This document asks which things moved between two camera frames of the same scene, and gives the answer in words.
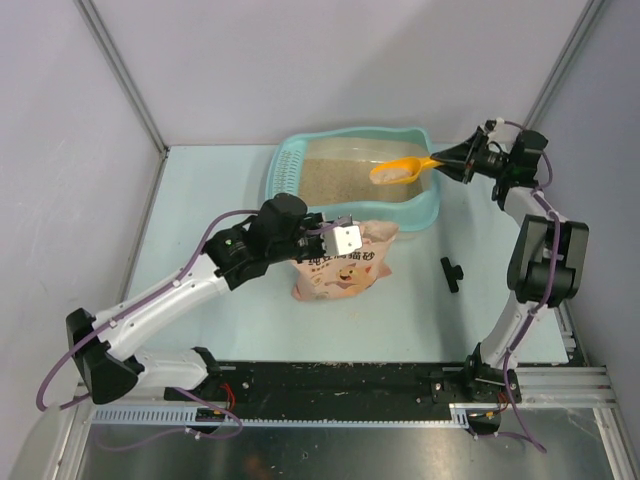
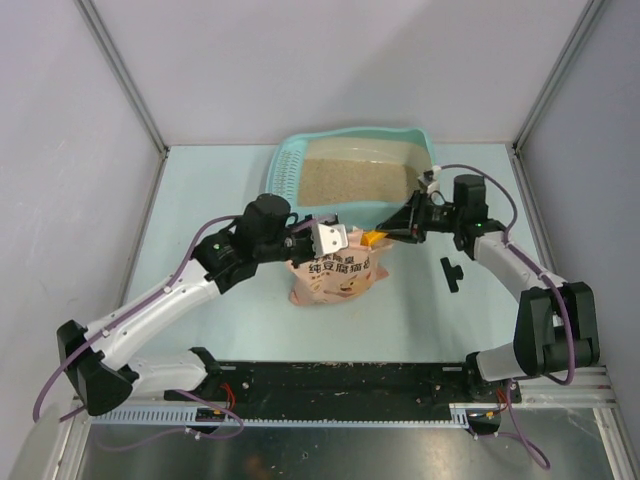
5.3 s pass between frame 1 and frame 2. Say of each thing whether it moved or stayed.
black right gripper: moved
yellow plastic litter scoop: moved
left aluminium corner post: stayed
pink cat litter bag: stayed
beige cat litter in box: stayed
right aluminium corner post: stayed
